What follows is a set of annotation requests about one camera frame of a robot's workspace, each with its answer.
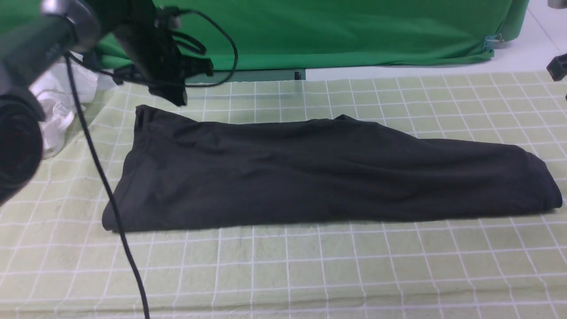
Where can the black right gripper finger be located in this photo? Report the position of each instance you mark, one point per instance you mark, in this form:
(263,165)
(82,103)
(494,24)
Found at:
(557,68)

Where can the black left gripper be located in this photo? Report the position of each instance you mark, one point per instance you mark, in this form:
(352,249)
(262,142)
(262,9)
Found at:
(157,61)

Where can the dark gray long-sleeve top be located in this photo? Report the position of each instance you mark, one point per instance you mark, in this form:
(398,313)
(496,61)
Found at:
(183,174)

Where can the blue binder clip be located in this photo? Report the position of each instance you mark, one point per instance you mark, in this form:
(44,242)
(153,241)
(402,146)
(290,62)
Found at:
(493,42)

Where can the green backdrop cloth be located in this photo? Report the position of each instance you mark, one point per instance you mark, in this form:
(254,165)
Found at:
(286,34)

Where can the dark green metal base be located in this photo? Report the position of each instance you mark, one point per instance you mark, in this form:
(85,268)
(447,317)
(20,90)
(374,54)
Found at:
(251,76)

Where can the crumpled white shirt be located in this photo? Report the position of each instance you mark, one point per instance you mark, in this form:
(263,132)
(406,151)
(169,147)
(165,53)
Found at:
(53,91)

